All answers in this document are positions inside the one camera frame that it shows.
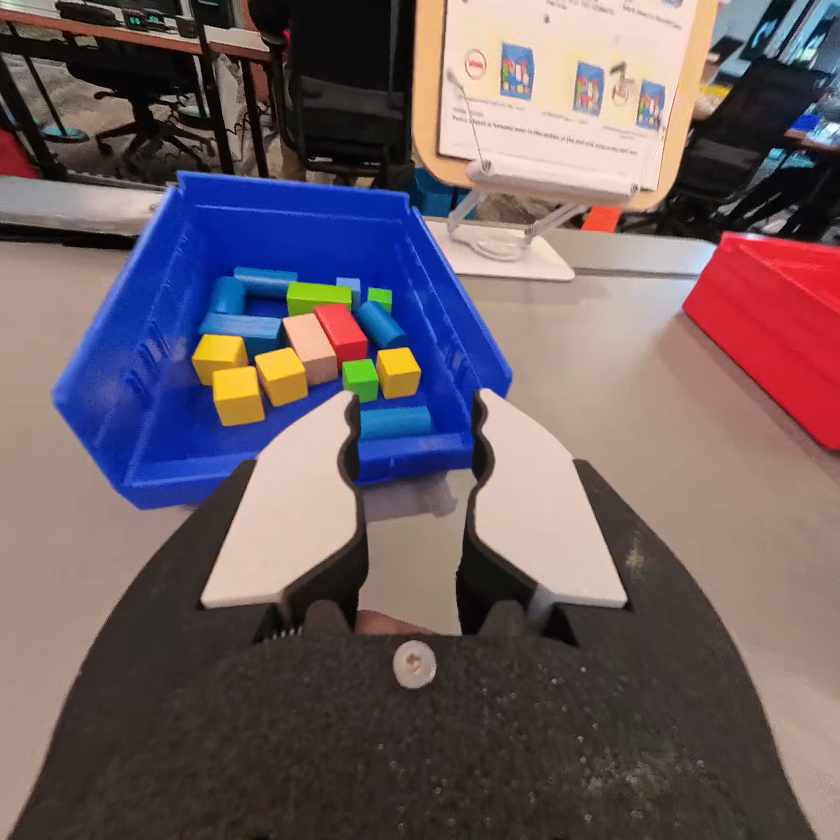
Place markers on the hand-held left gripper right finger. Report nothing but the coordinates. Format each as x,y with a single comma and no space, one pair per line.
545,519

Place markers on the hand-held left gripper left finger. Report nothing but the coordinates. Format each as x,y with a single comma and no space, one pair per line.
282,515

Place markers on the yellow wooden cube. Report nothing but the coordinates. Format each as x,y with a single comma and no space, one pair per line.
238,394

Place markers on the blue plastic bin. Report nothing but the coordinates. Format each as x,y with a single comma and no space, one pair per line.
145,433

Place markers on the natural wooden block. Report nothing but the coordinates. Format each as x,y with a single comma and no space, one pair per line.
310,348

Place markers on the red wooden block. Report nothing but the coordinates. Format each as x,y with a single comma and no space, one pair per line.
341,332

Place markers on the long green wooden block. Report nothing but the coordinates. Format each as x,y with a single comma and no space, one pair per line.
319,297

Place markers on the light blue wooden cube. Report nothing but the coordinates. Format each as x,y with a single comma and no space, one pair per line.
348,286

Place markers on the red plastic bin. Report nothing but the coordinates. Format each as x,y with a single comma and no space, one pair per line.
775,315

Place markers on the small green wooden block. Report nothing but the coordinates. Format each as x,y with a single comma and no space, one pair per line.
379,299

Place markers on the clipboard with instruction sheet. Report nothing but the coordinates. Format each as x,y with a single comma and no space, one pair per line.
565,79

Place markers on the black keyboard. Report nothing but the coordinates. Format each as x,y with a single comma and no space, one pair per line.
125,16

